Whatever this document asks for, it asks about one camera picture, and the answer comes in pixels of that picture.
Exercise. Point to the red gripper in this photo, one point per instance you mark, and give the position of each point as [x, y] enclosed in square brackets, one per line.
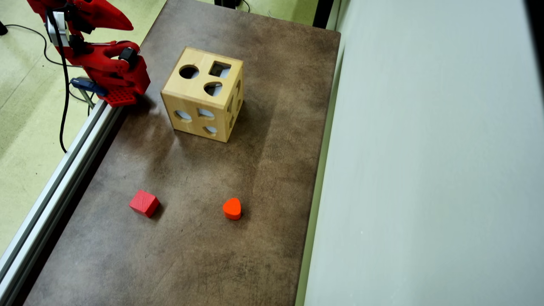
[111, 18]

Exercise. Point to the wooden shape sorter box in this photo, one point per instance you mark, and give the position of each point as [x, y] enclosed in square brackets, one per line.
[199, 91]

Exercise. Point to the blue clamp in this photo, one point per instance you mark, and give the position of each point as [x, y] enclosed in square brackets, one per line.
[89, 85]

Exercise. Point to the small black floor object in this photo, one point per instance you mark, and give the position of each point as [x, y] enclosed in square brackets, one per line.
[2, 29]

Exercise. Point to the black device on floor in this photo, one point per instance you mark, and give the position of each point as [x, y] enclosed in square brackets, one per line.
[227, 3]

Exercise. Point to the red wooden cube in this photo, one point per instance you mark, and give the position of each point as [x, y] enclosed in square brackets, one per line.
[143, 203]

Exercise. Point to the orange rounded wooden block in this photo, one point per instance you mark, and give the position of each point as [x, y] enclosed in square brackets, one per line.
[232, 208]

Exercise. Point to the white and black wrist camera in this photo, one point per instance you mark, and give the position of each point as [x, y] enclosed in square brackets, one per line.
[57, 32]

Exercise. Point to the aluminium profile rail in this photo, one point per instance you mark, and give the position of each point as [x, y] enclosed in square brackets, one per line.
[55, 191]

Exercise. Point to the dark vertical post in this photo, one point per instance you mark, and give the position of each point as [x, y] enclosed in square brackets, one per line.
[324, 12]

